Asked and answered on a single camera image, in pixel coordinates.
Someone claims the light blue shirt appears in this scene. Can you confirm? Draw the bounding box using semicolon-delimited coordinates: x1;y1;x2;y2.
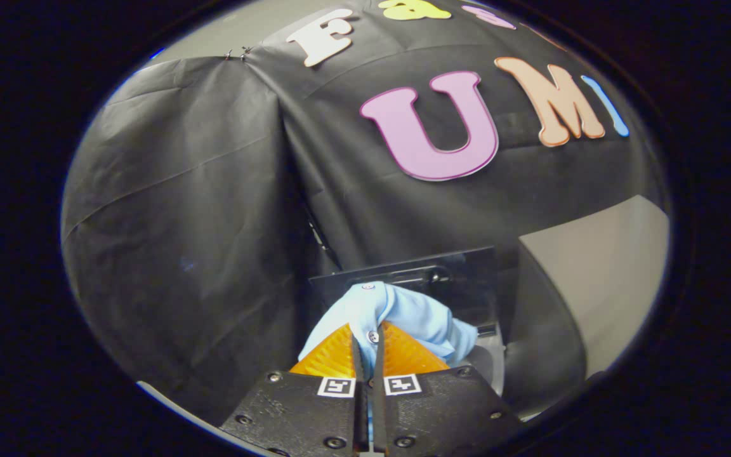
298;281;479;381

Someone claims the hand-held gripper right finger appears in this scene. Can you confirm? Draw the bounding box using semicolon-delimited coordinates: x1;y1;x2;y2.
371;321;524;457

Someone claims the white cabinet with dark top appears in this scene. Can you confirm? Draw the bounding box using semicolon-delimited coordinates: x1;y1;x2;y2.
504;195;669;420

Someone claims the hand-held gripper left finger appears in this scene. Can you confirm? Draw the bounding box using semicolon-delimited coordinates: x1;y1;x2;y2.
220;322;367;457

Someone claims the black backdrop cloth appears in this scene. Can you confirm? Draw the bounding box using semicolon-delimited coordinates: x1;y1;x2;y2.
61;0;668;426

